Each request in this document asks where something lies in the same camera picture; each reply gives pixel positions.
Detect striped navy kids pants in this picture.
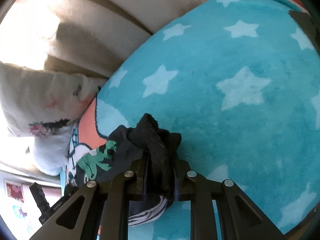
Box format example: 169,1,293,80
67,114,182,226

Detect light blue pillow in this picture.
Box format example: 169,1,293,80
29,122,78,176

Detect floral butterfly cream pillow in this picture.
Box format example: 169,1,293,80
1,63,106,137

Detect turquoise star cartoon blanket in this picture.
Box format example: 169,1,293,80
66,0,319,233

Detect beige curtain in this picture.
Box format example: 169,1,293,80
1,0,208,77

